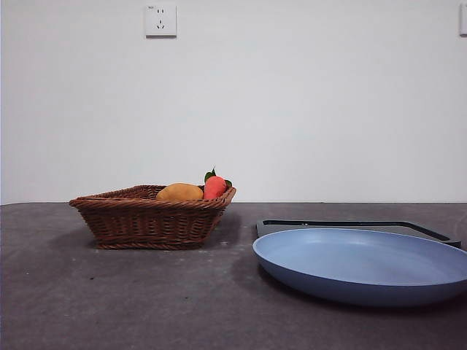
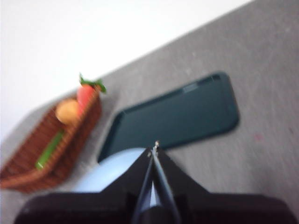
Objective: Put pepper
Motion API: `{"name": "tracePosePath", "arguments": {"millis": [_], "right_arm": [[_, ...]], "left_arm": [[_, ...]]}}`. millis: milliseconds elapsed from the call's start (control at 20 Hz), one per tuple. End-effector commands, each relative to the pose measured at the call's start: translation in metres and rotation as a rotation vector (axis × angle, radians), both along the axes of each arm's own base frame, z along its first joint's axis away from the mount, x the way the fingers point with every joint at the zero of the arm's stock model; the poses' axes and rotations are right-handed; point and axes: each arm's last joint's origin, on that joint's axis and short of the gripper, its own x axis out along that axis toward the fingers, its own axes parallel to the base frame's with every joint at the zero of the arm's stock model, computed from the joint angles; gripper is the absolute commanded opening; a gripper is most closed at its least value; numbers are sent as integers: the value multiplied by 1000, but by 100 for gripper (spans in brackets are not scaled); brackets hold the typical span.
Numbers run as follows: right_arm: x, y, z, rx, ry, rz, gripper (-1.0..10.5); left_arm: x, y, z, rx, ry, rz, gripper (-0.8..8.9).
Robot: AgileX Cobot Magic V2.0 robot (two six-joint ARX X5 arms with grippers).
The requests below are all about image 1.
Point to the blue round pan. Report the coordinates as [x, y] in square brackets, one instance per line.
[357, 266]

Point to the brown wicker basket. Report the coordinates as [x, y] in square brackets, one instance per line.
[146, 226]

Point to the black flat cooktop slab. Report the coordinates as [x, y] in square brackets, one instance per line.
[419, 229]

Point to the white wall power socket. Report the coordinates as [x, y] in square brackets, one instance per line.
[161, 21]

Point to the white wall plate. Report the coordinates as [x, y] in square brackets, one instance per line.
[463, 20]

